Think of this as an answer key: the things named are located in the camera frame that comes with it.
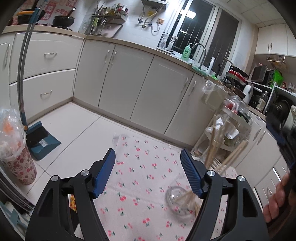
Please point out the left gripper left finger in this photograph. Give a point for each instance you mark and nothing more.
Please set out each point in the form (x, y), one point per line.
(101, 171)

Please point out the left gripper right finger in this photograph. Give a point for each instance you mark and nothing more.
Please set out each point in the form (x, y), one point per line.
(195, 172)

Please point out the kitchen faucet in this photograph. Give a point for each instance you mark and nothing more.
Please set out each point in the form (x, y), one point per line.
(200, 55)

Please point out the person's right hand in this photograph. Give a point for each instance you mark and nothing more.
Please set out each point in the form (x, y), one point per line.
(277, 200)

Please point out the white rolling storage cart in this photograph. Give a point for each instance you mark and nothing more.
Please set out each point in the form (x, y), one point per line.
(225, 137)

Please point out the clear glass jar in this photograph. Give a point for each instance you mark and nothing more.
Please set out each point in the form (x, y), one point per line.
(181, 202)

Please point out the cherry pattern tablecloth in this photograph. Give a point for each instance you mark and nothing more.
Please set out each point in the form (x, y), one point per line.
(134, 203)

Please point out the blue dustpan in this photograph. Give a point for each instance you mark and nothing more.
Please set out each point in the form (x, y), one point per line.
(39, 141)

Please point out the floral trash bin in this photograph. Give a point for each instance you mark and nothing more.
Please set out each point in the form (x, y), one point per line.
(14, 151)

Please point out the white kettle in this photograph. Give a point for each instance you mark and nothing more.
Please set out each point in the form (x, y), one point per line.
(248, 91)

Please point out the green soap bottle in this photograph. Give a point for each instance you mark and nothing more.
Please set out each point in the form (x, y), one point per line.
(187, 51)

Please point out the black wok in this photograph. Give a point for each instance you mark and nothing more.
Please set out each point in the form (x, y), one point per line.
(64, 22)

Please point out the wall water heater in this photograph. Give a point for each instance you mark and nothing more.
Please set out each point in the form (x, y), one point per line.
(154, 2)

